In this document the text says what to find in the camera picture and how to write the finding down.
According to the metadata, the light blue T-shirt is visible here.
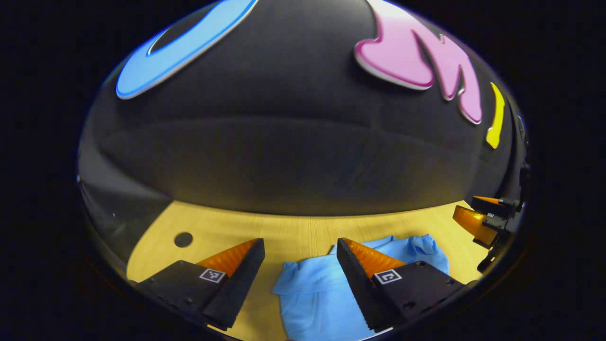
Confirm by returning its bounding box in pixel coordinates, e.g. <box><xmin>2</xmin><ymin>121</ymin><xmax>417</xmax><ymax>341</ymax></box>
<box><xmin>272</xmin><ymin>233</ymin><xmax>450</xmax><ymax>341</ymax></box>

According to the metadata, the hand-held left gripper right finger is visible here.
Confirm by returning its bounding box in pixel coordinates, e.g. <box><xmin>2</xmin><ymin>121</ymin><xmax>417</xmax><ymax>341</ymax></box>
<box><xmin>336</xmin><ymin>237</ymin><xmax>479</xmax><ymax>333</ymax></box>

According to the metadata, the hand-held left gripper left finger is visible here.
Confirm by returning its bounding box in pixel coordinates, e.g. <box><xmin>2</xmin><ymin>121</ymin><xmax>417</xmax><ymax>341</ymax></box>
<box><xmin>127</xmin><ymin>238</ymin><xmax>266</xmax><ymax>331</ymax></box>

